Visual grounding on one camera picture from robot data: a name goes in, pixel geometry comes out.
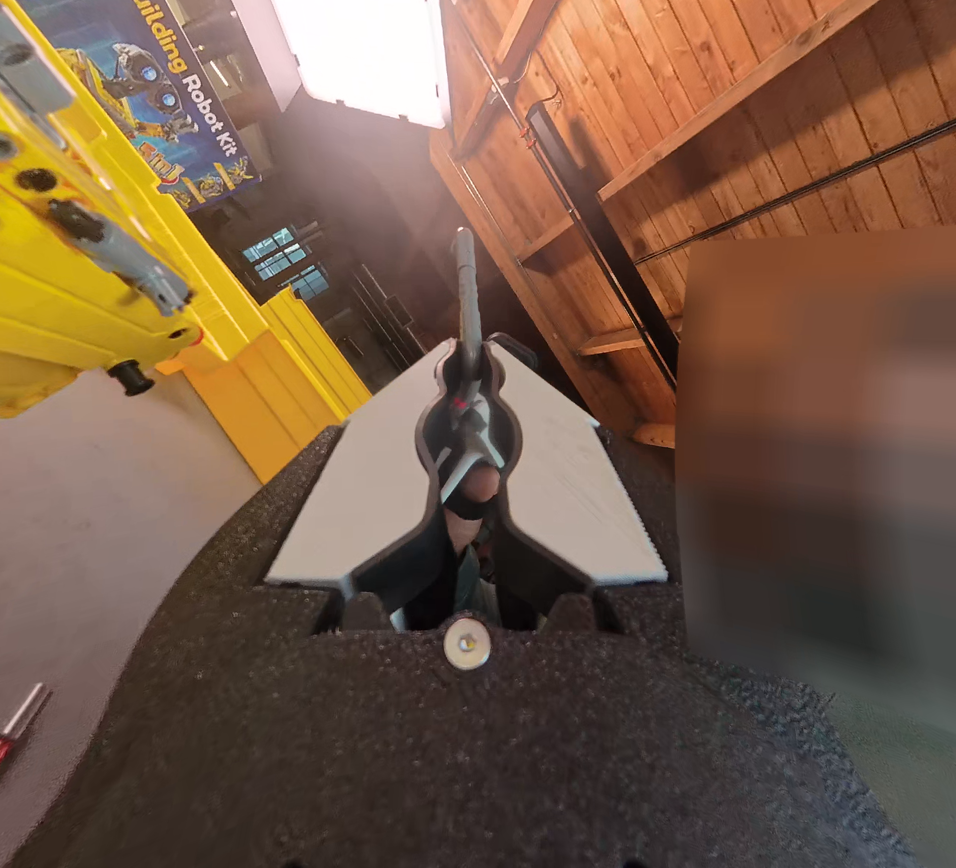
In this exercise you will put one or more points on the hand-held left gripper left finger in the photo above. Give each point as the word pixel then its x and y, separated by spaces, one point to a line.
pixel 358 509

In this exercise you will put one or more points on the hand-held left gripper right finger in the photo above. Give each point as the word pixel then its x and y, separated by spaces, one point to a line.
pixel 575 502

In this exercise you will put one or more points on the yellow lego vehicle model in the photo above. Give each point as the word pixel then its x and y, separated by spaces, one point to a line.
pixel 75 285

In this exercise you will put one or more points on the blue lego kit box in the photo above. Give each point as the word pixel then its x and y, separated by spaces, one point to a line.
pixel 149 61

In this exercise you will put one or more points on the person's right hand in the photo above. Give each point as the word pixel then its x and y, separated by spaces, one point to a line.
pixel 482 483

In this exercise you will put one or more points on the window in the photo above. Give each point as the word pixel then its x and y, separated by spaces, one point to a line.
pixel 280 259

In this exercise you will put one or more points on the ceiling light panel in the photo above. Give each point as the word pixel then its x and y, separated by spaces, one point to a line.
pixel 336 9

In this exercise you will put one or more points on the black ceiling rail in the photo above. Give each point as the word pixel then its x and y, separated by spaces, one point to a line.
pixel 597 225

